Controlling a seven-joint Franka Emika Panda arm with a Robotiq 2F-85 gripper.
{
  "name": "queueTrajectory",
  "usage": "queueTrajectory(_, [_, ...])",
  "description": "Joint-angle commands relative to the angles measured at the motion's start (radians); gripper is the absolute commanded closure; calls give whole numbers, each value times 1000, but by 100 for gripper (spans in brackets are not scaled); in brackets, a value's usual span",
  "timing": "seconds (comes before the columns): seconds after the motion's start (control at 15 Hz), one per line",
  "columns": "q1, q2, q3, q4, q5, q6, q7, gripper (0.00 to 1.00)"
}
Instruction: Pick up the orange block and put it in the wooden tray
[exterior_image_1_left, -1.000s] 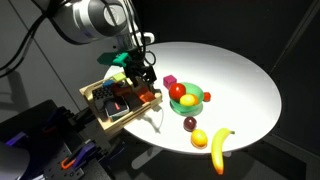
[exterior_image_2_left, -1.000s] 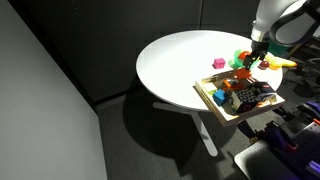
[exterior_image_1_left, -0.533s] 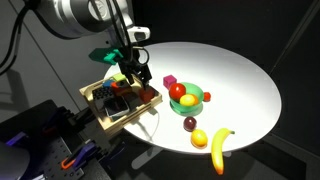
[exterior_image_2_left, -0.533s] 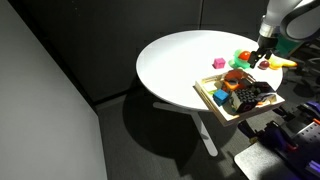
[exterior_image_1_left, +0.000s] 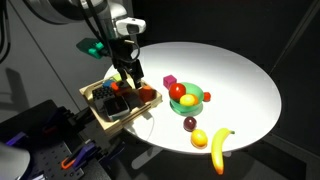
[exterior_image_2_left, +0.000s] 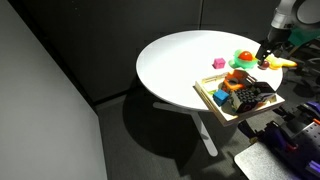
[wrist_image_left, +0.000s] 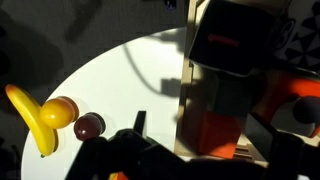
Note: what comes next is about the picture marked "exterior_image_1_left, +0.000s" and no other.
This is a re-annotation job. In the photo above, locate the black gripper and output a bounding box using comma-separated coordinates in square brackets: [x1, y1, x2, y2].
[109, 39, 145, 90]

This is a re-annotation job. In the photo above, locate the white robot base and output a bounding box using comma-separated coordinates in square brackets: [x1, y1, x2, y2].
[0, 141, 32, 180]

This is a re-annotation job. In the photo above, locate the orange block with eye print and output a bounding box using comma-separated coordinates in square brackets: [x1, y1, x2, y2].
[110, 81, 122, 93]

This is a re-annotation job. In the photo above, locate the blue block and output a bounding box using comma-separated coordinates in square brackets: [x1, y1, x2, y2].
[102, 79, 115, 88]

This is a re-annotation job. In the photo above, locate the black white triangle pattern block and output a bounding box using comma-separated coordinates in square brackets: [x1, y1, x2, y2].
[91, 86, 115, 103]

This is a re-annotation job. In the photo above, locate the black block with red mark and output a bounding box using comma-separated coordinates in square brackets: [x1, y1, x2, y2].
[103, 95, 131, 122]

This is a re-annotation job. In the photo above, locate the small grey block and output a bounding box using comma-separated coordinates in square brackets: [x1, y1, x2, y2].
[94, 99, 106, 113]

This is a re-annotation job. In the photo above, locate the wooden tray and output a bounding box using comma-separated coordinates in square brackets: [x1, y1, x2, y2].
[79, 74, 164, 138]

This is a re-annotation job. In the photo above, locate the black tray holder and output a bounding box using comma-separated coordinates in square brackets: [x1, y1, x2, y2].
[68, 108, 126, 158]

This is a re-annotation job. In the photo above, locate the magenta cube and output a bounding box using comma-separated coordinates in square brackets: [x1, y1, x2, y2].
[163, 74, 178, 90]

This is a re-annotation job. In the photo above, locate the red apple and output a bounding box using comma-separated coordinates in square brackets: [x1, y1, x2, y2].
[168, 82, 187, 102]

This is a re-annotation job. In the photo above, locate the yellow lemon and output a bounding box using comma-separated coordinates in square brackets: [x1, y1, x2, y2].
[179, 93, 197, 108]

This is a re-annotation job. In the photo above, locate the green translucent bowl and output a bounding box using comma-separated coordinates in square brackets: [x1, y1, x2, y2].
[168, 81, 205, 117]

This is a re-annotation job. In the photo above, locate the dark purple plum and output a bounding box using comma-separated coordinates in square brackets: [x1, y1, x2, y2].
[183, 116, 198, 132]

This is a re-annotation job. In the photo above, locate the purple orange spring clamp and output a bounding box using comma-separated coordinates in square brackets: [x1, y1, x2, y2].
[42, 106, 73, 134]
[60, 142, 98, 170]

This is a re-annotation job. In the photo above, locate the yellow orange round fruit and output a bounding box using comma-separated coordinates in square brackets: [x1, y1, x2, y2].
[190, 129, 209, 150]

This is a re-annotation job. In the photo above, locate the black perforated base board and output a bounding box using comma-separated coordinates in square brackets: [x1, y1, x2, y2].
[19, 133, 86, 180]

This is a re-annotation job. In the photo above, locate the yellow banana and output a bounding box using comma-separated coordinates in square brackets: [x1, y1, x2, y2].
[211, 127, 236, 176]

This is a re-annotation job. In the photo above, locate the teal green camera mount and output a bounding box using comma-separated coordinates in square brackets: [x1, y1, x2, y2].
[75, 37, 109, 60]

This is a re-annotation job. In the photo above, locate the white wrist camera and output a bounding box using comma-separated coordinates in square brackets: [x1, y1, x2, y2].
[114, 17, 147, 36]

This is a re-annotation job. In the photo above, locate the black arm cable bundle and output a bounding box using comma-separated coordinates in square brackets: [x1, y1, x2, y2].
[79, 0, 141, 61]

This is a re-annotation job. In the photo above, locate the grey table pedestal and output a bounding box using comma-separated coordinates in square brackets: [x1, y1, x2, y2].
[130, 146, 164, 170]

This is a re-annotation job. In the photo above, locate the black hanging cable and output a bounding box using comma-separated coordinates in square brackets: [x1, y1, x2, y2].
[0, 0, 12, 64]

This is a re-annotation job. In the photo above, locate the silver metal bracket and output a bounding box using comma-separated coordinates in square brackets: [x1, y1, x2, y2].
[5, 131, 28, 148]

